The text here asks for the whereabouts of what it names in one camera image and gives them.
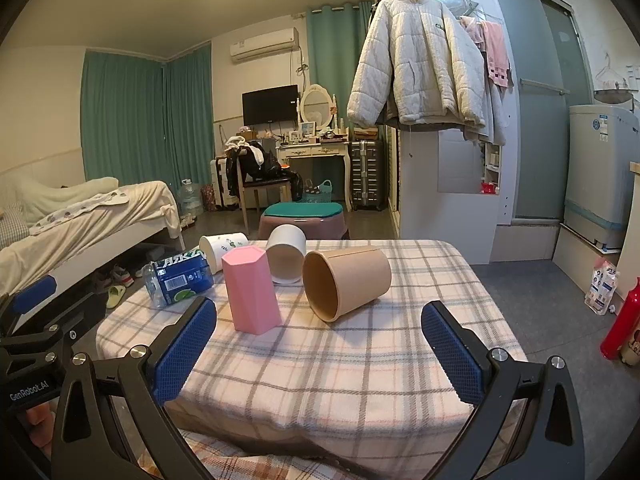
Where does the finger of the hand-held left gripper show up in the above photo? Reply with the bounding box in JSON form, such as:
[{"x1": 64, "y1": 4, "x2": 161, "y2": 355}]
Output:
[
  {"x1": 0, "y1": 274, "x2": 57, "y2": 333},
  {"x1": 0, "y1": 290, "x2": 108, "y2": 367}
]

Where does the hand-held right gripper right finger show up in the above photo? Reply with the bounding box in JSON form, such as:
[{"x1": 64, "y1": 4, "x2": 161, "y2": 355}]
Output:
[{"x1": 421, "y1": 301, "x2": 587, "y2": 480}]

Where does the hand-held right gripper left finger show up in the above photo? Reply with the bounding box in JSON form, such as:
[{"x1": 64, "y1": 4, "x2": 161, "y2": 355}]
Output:
[{"x1": 50, "y1": 296, "x2": 218, "y2": 480}]

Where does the pink hexagonal cup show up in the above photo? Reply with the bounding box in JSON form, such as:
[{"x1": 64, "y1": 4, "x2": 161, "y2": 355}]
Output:
[{"x1": 221, "y1": 246, "x2": 282, "y2": 335}]

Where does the white printed cup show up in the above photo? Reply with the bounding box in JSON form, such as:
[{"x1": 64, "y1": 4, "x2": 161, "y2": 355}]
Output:
[{"x1": 199, "y1": 232, "x2": 249, "y2": 276}]

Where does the brown paper cup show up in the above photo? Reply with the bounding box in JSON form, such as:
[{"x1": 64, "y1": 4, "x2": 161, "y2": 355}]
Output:
[{"x1": 302, "y1": 247, "x2": 392, "y2": 323}]

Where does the plain white cup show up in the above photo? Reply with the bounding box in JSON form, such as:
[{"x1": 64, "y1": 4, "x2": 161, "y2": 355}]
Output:
[{"x1": 265, "y1": 224, "x2": 307, "y2": 286}]

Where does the person's left hand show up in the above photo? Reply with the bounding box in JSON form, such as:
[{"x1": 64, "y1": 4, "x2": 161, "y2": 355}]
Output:
[{"x1": 25, "y1": 404, "x2": 56, "y2": 457}]

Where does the bed with cream sheet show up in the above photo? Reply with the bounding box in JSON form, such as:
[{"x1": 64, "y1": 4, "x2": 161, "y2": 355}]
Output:
[{"x1": 0, "y1": 176, "x2": 184, "y2": 306}]

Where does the blue label plastic bottle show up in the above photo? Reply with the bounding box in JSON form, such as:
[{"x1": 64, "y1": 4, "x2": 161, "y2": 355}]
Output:
[{"x1": 142, "y1": 250, "x2": 215, "y2": 310}]

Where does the printed blanket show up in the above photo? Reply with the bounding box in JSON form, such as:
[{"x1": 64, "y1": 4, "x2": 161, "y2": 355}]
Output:
[{"x1": 29, "y1": 191, "x2": 129, "y2": 237}]

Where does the plaid tablecloth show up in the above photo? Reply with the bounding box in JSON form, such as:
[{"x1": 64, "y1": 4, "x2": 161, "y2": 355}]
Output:
[{"x1": 95, "y1": 239, "x2": 531, "y2": 480}]

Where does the large water jug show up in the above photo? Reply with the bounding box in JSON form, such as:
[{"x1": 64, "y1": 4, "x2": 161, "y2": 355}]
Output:
[{"x1": 177, "y1": 178, "x2": 204, "y2": 217}]

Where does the white flat board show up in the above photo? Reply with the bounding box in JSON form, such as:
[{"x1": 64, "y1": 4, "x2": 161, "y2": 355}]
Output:
[{"x1": 552, "y1": 223, "x2": 626, "y2": 302}]

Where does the white printed bag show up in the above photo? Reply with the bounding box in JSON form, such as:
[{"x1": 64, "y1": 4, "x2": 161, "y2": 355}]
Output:
[{"x1": 584, "y1": 258, "x2": 621, "y2": 316}]

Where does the white suitcase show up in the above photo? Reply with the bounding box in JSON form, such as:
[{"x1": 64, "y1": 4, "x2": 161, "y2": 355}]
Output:
[{"x1": 209, "y1": 157, "x2": 239, "y2": 209}]

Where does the purple plastic stool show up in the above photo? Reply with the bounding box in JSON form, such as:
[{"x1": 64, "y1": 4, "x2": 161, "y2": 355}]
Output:
[{"x1": 257, "y1": 210, "x2": 350, "y2": 242}]

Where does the red thermos bottle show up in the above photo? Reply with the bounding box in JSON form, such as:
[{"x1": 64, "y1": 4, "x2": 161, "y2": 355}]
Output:
[{"x1": 600, "y1": 277, "x2": 640, "y2": 361}]

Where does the wooden chair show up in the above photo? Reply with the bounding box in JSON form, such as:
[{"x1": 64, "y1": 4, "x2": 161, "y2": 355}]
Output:
[{"x1": 235, "y1": 150, "x2": 293, "y2": 236}]

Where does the green seat cushion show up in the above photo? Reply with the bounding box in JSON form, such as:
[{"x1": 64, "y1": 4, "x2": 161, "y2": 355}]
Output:
[{"x1": 263, "y1": 202, "x2": 345, "y2": 219}]

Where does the green curtain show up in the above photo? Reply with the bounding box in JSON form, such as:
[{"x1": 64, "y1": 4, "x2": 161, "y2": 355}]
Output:
[
  {"x1": 80, "y1": 50, "x2": 170, "y2": 188},
  {"x1": 306, "y1": 2, "x2": 374, "y2": 129},
  {"x1": 162, "y1": 40, "x2": 217, "y2": 197}
]

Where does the grey suitcase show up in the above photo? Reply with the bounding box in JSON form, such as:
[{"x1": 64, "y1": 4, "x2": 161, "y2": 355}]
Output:
[{"x1": 348, "y1": 140, "x2": 387, "y2": 211}]

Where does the dark clothes pile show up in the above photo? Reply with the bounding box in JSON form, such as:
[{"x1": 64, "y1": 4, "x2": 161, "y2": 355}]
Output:
[{"x1": 224, "y1": 139, "x2": 304, "y2": 202}]

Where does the teal basket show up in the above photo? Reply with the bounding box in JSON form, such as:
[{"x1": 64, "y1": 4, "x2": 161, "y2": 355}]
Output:
[{"x1": 304, "y1": 180, "x2": 334, "y2": 204}]

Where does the white washing machine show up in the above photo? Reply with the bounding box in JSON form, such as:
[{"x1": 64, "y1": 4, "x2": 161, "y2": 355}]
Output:
[{"x1": 564, "y1": 104, "x2": 640, "y2": 252}]

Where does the frosted glass door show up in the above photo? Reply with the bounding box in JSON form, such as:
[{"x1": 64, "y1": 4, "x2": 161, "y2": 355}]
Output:
[{"x1": 487, "y1": 0, "x2": 594, "y2": 222}]

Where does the white dressing table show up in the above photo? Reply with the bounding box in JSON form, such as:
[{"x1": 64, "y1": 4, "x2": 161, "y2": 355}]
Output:
[{"x1": 276, "y1": 139, "x2": 351, "y2": 212}]

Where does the grey hanging garment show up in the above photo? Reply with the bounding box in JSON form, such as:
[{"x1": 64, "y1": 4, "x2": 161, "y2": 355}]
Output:
[{"x1": 462, "y1": 77, "x2": 510, "y2": 147}]

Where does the black television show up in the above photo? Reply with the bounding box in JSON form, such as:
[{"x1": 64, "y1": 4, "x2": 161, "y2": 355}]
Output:
[{"x1": 242, "y1": 85, "x2": 299, "y2": 126}]

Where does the oval white mirror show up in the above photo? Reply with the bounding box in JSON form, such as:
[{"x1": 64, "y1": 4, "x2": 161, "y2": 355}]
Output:
[{"x1": 300, "y1": 84, "x2": 336, "y2": 129}]

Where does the white puffer jacket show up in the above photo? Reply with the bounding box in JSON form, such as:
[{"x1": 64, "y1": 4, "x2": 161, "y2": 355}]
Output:
[{"x1": 346, "y1": 0, "x2": 487, "y2": 129}]

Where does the pink towel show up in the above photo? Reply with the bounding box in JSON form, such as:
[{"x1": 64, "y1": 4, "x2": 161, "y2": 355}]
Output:
[{"x1": 460, "y1": 16, "x2": 514, "y2": 91}]

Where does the white air conditioner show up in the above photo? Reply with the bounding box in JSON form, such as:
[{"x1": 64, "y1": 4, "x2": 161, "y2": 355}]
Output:
[{"x1": 229, "y1": 27, "x2": 300, "y2": 64}]

